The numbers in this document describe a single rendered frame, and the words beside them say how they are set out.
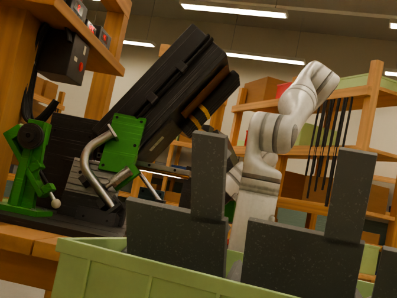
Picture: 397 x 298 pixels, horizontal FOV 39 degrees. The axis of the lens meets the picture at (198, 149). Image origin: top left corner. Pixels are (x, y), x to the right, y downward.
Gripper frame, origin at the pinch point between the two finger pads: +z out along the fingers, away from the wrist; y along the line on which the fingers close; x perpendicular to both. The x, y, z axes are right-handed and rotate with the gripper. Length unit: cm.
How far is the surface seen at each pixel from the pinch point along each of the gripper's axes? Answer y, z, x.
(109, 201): 4.7, 15.3, -22.1
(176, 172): -14.6, -6.3, -16.8
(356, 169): 114, -25, 15
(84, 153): 1.1, 11.2, -40.3
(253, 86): -411, -123, -82
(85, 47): -6, -13, -71
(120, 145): -3.5, 1.2, -35.2
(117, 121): -5.5, -3.6, -42.6
